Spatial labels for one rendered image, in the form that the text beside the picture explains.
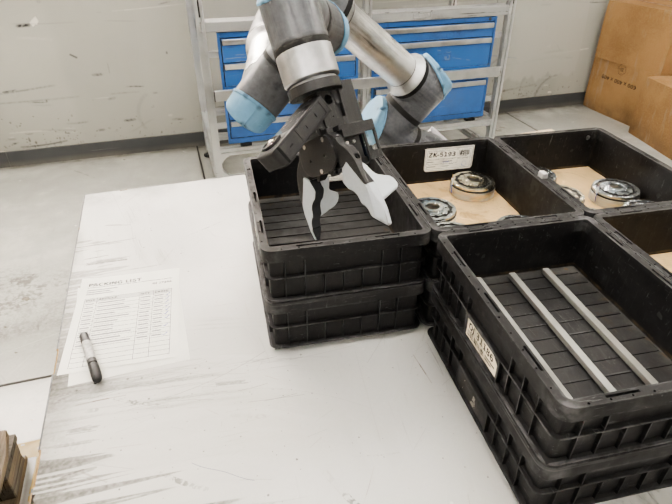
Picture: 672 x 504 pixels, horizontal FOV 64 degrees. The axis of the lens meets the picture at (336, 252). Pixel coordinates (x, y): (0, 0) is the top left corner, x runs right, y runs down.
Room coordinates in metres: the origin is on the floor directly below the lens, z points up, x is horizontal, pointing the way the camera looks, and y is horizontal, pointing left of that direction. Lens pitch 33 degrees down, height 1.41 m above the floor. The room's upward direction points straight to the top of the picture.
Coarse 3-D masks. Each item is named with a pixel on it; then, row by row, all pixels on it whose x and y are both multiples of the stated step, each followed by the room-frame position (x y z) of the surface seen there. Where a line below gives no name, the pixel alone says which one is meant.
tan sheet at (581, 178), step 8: (568, 168) 1.29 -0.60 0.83; (576, 168) 1.29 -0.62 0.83; (584, 168) 1.29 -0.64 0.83; (560, 176) 1.24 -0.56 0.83; (568, 176) 1.24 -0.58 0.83; (576, 176) 1.24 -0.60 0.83; (584, 176) 1.24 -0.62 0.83; (592, 176) 1.24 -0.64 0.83; (600, 176) 1.24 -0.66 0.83; (560, 184) 1.19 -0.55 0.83; (568, 184) 1.19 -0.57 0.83; (576, 184) 1.19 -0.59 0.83; (584, 184) 1.19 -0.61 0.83; (584, 192) 1.15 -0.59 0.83; (600, 208) 1.07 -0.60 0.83
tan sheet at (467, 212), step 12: (420, 192) 1.15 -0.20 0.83; (432, 192) 1.15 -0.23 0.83; (444, 192) 1.15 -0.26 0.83; (456, 204) 1.09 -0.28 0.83; (468, 204) 1.09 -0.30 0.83; (480, 204) 1.09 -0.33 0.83; (492, 204) 1.09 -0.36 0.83; (504, 204) 1.09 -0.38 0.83; (456, 216) 1.04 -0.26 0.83; (468, 216) 1.04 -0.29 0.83; (480, 216) 1.04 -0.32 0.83; (492, 216) 1.04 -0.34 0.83
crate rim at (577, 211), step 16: (400, 144) 1.20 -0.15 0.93; (416, 144) 1.20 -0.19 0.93; (432, 144) 1.21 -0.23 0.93; (448, 144) 1.22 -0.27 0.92; (496, 144) 1.20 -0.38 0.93; (384, 160) 1.11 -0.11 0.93; (512, 160) 1.12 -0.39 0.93; (400, 176) 1.03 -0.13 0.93; (560, 192) 0.95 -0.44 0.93; (576, 208) 0.89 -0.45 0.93; (432, 224) 0.83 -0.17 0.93; (480, 224) 0.83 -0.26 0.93; (496, 224) 0.83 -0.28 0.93; (432, 240) 0.81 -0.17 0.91
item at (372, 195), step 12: (348, 168) 0.61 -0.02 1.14; (348, 180) 0.61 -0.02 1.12; (360, 180) 0.59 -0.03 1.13; (384, 180) 0.62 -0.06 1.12; (360, 192) 0.59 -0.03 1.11; (372, 192) 0.58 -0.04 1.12; (384, 192) 0.60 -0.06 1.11; (372, 204) 0.58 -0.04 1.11; (384, 204) 0.58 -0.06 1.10; (372, 216) 0.57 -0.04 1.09; (384, 216) 0.57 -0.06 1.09
